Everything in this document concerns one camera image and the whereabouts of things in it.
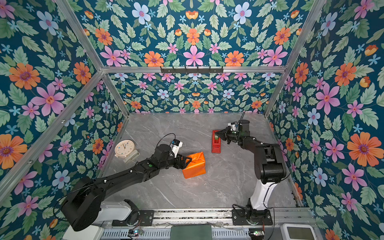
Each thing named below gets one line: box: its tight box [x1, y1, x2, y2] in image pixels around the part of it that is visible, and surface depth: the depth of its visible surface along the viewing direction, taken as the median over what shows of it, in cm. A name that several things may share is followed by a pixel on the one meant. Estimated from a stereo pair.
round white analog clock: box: [114, 139, 140, 163], surface depth 97 cm
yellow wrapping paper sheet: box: [182, 151, 206, 179], surface depth 82 cm
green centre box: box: [170, 224, 213, 240], surface depth 71 cm
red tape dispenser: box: [211, 130, 222, 154], surface depth 100 cm
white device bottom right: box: [280, 223, 318, 240], surface depth 69 cm
